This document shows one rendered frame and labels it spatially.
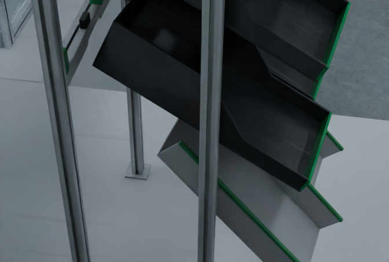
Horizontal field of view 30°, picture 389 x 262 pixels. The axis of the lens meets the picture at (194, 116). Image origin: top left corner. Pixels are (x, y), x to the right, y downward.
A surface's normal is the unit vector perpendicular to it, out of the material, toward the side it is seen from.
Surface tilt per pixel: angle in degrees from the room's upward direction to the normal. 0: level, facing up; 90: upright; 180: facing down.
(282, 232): 45
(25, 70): 0
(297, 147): 25
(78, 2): 0
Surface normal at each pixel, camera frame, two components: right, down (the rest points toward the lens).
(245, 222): -0.33, 0.61
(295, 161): 0.41, -0.60
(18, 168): 0.01, -0.76
